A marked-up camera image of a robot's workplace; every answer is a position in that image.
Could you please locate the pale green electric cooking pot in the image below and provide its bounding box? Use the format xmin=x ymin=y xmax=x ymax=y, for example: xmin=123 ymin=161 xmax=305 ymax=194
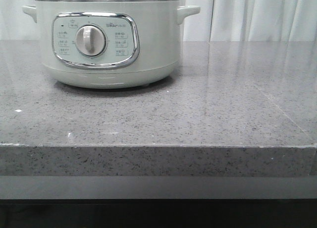
xmin=22 ymin=0 xmax=201 ymax=89

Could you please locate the white curtain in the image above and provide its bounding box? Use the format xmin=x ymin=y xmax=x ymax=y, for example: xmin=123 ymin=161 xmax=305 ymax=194
xmin=0 ymin=0 xmax=317 ymax=42

